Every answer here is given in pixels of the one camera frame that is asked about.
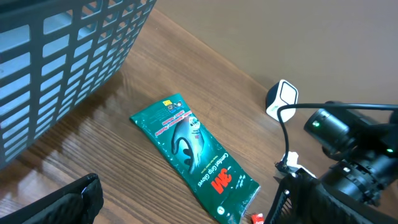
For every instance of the white barcode scanner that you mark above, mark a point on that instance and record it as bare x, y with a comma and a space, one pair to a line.
281, 94

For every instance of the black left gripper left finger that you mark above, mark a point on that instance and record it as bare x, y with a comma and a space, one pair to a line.
77, 202

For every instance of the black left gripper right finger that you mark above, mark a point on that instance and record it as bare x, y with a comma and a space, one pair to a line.
301, 198

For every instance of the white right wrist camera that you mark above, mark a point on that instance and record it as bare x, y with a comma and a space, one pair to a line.
293, 166

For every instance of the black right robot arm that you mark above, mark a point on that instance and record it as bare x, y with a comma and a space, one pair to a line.
365, 151

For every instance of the green 3M gloves package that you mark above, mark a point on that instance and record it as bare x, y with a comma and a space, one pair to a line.
216, 179

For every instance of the grey plastic mesh basket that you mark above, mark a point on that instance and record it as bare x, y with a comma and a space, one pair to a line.
56, 53

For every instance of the red stick sachet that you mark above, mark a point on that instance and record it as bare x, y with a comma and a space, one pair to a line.
257, 218

